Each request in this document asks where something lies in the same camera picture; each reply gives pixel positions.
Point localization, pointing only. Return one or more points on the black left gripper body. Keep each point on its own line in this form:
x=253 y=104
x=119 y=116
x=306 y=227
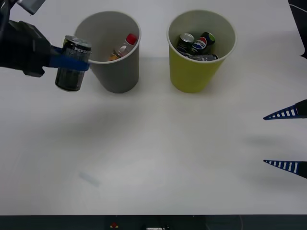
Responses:
x=21 y=48

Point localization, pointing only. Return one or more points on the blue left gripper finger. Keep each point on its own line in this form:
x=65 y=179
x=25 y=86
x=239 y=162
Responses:
x=69 y=63
x=56 y=50

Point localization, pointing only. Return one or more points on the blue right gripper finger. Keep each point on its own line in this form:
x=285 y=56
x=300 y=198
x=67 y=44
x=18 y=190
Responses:
x=291 y=166
x=291 y=111

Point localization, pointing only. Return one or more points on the black drink can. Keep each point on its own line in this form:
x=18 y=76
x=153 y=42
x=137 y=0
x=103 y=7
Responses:
x=69 y=79

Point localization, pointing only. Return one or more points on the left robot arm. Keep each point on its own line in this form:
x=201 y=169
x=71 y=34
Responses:
x=31 y=6

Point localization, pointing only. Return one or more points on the grey plastic bin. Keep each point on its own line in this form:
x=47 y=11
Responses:
x=120 y=74

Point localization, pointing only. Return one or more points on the plastic bottle with red cap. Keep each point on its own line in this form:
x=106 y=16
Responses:
x=124 y=46

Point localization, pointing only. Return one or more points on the black can with grey print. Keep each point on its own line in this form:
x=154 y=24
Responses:
x=204 y=58

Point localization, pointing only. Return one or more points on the yellow-green plastic bin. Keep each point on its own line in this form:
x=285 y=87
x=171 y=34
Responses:
x=192 y=72

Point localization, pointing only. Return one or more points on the black can with round logo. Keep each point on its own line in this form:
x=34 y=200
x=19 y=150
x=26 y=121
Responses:
x=204 y=43

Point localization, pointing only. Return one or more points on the dark green can silver top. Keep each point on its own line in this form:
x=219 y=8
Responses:
x=185 y=43

